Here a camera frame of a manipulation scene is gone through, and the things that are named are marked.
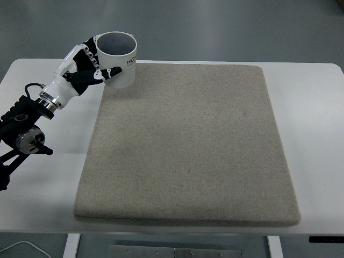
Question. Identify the black table control panel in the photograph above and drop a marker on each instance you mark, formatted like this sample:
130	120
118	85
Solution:
326	239

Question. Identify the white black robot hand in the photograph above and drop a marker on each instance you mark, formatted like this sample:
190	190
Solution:
62	86

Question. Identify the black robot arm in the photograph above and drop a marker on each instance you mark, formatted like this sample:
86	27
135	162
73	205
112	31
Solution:
22	115

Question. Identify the beige fabric mat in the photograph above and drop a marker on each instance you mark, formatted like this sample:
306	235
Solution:
188	161

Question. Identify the white table leg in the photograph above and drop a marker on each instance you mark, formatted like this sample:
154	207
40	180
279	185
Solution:
274	247
71	246

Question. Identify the white cup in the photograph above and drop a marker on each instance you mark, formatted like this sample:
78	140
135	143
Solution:
121	78

